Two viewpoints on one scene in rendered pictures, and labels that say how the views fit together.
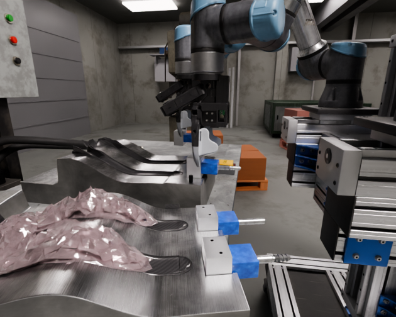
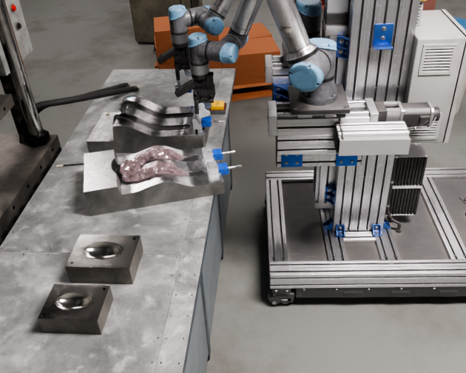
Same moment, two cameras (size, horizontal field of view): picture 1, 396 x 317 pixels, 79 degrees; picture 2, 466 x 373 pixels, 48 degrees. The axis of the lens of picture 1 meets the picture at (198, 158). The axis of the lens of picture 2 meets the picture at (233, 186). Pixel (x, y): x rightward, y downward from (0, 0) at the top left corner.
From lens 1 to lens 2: 1.60 m
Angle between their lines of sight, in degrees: 21
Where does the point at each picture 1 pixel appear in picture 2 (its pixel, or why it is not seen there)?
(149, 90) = not seen: outside the picture
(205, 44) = (198, 62)
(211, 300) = (211, 180)
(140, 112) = not seen: outside the picture
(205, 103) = (200, 91)
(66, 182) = (119, 139)
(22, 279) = (152, 180)
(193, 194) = (198, 140)
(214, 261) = (211, 169)
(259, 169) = not seen: hidden behind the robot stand
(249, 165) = (258, 64)
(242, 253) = (223, 166)
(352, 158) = (273, 119)
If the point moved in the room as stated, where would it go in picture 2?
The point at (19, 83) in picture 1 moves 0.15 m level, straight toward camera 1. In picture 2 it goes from (22, 46) to (36, 54)
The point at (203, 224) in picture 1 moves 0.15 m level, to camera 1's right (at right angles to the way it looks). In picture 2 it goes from (206, 156) to (244, 152)
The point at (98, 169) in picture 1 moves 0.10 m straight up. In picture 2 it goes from (140, 130) to (136, 109)
